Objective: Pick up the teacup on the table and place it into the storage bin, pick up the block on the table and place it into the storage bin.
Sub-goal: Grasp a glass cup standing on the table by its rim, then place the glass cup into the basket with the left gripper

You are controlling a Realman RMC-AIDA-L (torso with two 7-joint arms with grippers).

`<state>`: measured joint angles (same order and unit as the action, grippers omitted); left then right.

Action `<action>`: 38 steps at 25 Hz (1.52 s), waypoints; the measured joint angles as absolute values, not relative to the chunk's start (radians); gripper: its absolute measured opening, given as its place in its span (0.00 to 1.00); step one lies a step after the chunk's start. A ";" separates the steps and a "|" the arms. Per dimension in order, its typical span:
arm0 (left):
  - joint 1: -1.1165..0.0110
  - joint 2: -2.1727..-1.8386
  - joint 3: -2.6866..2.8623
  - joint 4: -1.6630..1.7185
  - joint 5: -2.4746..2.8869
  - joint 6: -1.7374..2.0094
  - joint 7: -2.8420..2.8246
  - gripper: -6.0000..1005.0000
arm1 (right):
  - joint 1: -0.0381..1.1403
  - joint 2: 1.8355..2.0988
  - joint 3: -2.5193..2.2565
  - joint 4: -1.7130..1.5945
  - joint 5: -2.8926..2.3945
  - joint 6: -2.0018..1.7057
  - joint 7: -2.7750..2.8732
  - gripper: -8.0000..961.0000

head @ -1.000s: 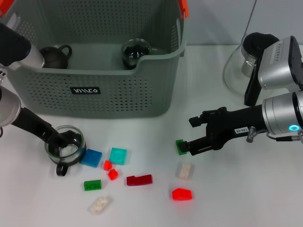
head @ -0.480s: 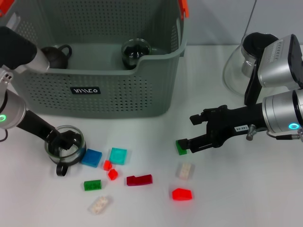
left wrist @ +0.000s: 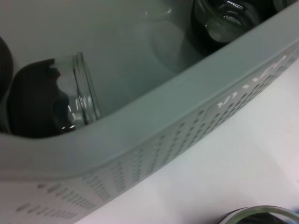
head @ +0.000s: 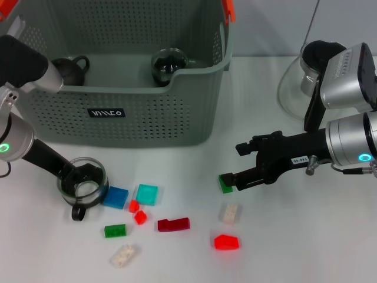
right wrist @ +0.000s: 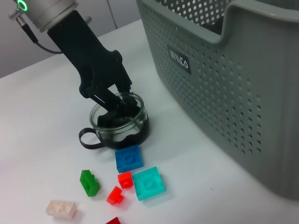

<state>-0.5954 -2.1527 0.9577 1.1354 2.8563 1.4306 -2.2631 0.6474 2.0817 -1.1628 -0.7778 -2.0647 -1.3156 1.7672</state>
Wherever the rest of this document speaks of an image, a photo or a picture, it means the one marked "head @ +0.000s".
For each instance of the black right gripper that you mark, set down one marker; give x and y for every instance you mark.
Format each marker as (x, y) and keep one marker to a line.
(282, 156)

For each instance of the teal building block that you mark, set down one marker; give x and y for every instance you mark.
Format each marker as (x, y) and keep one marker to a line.
(147, 194)

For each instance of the black clay teapot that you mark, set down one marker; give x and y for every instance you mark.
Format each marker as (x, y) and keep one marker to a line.
(73, 73)

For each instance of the translucent white building block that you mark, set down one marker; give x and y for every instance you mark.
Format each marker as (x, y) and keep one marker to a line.
(124, 255)
(230, 213)

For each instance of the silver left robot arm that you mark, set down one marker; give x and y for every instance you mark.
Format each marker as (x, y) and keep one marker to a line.
(17, 135)

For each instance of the green building block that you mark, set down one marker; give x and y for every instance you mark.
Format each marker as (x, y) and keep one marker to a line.
(115, 230)
(225, 189)

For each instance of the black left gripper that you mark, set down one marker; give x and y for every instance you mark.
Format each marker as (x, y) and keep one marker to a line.
(47, 157)

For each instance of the small red building block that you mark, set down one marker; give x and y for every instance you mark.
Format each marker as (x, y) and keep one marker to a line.
(134, 206)
(140, 218)

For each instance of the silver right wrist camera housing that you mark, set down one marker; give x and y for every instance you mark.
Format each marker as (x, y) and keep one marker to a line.
(344, 85)

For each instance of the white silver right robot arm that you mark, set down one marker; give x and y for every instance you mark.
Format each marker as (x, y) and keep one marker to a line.
(350, 141)

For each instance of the grey-green perforated storage bin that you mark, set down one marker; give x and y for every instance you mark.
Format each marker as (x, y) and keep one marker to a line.
(147, 118)

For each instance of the blue building block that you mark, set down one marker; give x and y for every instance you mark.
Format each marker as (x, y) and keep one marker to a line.
(115, 197)

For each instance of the dark red building block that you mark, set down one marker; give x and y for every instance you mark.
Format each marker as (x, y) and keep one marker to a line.
(173, 225)

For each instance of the bright red sloped block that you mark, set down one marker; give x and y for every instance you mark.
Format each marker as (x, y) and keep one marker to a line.
(226, 242)

